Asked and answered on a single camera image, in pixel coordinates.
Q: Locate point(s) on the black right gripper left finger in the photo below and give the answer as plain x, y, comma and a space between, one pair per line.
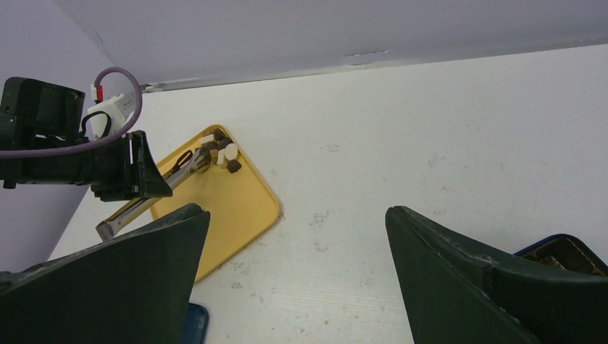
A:
133, 288

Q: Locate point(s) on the metal tweezers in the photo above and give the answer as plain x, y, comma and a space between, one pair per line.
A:
189, 163

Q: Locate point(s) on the blue chocolate box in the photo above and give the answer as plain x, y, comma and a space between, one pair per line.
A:
566, 252

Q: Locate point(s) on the blue box lid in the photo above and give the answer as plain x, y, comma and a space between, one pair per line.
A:
195, 325

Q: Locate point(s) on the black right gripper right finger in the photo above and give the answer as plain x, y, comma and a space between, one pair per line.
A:
458, 290

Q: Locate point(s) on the yellow tray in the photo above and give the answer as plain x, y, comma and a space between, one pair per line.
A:
241, 207

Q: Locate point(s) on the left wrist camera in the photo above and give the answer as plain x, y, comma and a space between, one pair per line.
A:
109, 116

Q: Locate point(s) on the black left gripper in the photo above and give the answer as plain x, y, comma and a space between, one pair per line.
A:
43, 141

